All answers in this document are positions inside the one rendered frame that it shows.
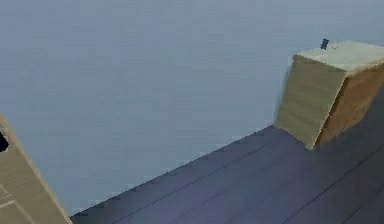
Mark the tan wooden cabinet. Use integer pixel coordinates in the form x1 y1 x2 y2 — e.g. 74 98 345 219
273 39 384 151

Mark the black door handle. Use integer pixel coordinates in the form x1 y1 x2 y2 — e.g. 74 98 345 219
0 131 10 153

